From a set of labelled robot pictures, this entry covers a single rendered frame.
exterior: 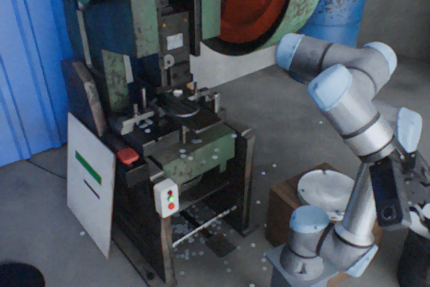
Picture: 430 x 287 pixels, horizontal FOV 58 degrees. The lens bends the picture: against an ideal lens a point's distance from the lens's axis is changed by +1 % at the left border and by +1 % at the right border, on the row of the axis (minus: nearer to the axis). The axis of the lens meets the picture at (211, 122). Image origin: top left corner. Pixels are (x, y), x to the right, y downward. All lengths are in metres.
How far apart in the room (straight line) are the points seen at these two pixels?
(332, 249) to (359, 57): 0.70
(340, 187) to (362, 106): 1.24
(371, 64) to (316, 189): 1.19
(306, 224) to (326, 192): 0.59
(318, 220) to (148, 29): 0.86
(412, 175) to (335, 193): 1.14
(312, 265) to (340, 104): 0.83
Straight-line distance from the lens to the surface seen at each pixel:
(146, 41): 1.40
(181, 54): 1.57
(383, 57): 0.76
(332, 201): 1.82
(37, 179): 2.69
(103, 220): 2.00
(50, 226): 2.34
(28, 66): 2.64
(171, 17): 1.50
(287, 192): 1.87
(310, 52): 0.78
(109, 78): 1.73
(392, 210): 0.69
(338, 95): 0.66
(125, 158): 1.40
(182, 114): 1.57
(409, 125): 1.09
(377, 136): 0.69
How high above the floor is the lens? 1.58
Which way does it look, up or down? 32 degrees down
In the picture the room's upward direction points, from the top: straight up
